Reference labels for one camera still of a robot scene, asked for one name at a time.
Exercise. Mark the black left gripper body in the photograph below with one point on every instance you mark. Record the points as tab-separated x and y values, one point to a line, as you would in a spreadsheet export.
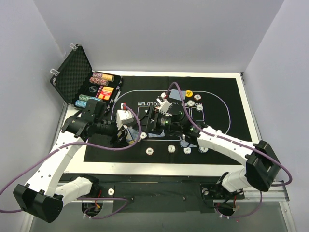
119	135

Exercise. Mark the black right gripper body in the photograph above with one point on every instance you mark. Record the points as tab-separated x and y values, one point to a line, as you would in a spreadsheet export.
152	121

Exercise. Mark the grey chips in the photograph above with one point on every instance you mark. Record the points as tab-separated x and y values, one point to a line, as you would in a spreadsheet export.
191	103

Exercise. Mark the grey 1 chip stack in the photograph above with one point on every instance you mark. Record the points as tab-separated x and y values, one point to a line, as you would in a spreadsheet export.
171	148

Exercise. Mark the yellow big blind button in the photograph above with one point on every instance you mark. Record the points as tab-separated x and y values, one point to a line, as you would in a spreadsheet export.
189	93

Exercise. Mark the red chips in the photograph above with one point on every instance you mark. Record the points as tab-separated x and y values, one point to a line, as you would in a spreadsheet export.
197	97

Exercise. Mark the blue 5 chip stack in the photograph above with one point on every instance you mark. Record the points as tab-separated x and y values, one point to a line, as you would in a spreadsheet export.
187	150

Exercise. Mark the red 100 chip stack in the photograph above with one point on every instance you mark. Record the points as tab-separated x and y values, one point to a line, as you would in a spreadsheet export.
149	151

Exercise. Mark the blue playing card box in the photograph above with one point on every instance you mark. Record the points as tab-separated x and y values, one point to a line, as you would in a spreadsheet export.
127	135

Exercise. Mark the face down community card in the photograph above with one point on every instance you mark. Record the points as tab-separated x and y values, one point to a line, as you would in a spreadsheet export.
156	136

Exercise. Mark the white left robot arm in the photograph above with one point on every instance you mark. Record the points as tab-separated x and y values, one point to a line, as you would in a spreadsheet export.
41	196

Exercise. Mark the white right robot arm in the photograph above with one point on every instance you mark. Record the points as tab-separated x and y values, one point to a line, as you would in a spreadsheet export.
260	164

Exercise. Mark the teal chip roll lower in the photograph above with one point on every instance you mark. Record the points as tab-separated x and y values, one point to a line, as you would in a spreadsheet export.
80	104

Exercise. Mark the teal chip roll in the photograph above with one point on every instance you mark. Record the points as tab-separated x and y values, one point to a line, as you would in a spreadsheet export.
80	104
85	98

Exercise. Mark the teal chip roll upper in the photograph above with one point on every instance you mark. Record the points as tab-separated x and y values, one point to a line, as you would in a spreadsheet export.
85	98

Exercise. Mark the orange card deck box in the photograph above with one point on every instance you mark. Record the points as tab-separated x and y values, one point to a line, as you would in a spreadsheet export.
104	92

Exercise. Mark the black round dealer puck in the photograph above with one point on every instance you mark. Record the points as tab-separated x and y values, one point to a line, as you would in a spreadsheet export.
93	89

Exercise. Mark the black chip carrying case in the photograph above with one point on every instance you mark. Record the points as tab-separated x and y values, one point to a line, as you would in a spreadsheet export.
72	78

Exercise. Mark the brown chip roll top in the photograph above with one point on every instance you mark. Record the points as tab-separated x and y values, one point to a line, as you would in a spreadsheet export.
104	76

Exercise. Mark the black poker table mat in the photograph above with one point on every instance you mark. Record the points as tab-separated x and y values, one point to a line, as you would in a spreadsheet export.
222	110

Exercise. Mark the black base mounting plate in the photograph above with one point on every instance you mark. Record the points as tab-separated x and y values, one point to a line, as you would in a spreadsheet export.
163	194

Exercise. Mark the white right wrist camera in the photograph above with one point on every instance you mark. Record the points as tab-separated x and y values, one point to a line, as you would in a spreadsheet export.
164	104

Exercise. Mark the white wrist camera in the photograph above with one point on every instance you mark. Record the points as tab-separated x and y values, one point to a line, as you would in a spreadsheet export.
123	117
164	104

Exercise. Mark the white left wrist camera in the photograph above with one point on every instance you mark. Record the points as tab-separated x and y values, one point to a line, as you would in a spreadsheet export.
123	117

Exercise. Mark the aluminium front rail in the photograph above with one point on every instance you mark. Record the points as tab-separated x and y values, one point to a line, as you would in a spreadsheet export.
280	193

